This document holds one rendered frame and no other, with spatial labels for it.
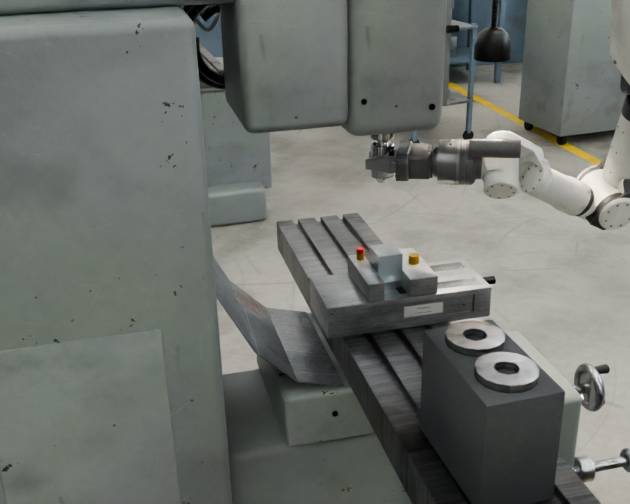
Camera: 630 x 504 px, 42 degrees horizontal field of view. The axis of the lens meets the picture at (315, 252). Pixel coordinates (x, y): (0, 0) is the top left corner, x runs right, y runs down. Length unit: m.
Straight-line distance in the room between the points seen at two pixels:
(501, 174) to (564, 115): 4.53
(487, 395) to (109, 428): 0.69
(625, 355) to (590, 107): 3.00
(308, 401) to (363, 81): 0.62
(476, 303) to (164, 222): 0.70
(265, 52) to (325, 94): 0.13
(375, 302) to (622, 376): 1.88
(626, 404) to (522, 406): 2.07
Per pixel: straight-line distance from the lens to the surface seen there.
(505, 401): 1.15
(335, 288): 1.69
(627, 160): 1.71
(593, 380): 2.09
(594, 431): 3.05
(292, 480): 1.75
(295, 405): 1.63
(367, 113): 1.50
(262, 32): 1.41
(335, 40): 1.44
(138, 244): 1.36
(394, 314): 1.67
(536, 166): 1.68
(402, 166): 1.58
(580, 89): 6.13
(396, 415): 1.43
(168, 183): 1.33
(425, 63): 1.52
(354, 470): 1.78
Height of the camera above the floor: 1.73
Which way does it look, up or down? 24 degrees down
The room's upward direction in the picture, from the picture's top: 1 degrees counter-clockwise
